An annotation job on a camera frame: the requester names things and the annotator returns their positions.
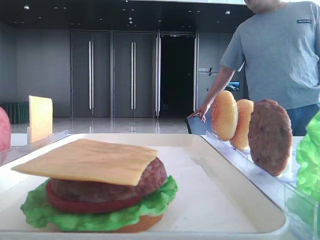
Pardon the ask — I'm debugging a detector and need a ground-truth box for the person's right hand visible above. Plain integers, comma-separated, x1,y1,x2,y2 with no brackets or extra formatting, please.
188,103,211,123

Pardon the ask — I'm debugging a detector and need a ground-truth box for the burger bun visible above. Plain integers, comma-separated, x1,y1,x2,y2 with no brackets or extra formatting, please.
211,90,238,141
230,99,254,150

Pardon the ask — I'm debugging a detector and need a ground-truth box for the upright brown meat patty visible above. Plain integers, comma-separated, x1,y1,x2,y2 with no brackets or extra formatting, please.
248,99,293,177

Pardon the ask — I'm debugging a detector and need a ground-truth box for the upright green lettuce leaf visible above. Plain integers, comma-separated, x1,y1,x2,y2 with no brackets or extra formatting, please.
295,113,320,201

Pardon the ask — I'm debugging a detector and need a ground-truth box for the yellow cheese slice on burger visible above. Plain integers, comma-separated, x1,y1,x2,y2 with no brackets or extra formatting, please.
12,138,158,186

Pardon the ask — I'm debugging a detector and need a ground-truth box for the brown meat patty on burger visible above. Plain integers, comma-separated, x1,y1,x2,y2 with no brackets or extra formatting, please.
51,158,167,203

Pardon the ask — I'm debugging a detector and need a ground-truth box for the upright yellow cheese slice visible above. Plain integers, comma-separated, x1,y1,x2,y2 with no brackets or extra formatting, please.
28,95,53,144

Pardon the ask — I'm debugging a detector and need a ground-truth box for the red tomato slice on burger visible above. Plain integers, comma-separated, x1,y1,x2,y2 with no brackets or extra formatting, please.
45,180,143,214

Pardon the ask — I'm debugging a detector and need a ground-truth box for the green lettuce leaf on burger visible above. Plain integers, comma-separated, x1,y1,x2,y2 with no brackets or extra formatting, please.
20,175,178,228

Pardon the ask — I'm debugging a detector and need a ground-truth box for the upright red tomato slice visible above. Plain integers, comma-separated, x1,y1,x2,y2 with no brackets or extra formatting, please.
0,107,12,151

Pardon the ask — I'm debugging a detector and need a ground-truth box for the person in grey t-shirt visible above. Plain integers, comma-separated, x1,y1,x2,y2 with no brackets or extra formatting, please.
203,0,320,136

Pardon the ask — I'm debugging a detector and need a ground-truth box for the cream plastic serving tray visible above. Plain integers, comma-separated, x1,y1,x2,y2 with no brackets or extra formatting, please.
0,133,289,240

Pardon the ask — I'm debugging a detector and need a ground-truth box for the bottom bun on tray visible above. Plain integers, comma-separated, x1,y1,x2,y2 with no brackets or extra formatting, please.
47,211,162,233

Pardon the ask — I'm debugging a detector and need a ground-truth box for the right clear acrylic food rack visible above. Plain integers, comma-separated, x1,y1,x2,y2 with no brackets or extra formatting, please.
202,131,320,240

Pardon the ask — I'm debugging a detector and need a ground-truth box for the clear acrylic food rack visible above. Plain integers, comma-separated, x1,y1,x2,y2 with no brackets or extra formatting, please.
202,131,320,240
0,130,70,166

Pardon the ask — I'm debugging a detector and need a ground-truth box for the green draped table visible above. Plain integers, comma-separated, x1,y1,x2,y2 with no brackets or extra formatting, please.
0,101,30,125

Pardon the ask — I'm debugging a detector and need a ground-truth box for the left clear acrylic food rack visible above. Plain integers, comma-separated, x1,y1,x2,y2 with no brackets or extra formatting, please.
0,130,70,166

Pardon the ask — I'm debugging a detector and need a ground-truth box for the small wall display screen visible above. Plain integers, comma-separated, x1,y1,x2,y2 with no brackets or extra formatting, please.
224,81,240,92

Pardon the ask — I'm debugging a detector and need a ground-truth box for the right silver door handle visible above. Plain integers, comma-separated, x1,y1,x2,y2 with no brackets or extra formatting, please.
155,30,161,119

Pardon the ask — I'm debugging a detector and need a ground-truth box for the silver door handle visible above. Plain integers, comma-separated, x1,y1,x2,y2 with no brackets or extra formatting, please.
88,36,94,115
131,40,136,115
155,30,161,119

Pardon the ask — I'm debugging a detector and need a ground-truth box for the middle silver door handle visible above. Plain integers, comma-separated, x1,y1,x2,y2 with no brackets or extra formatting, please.
131,40,136,115

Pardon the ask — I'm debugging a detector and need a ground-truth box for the left silver door handle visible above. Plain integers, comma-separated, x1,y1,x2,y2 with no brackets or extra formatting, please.
88,36,94,115

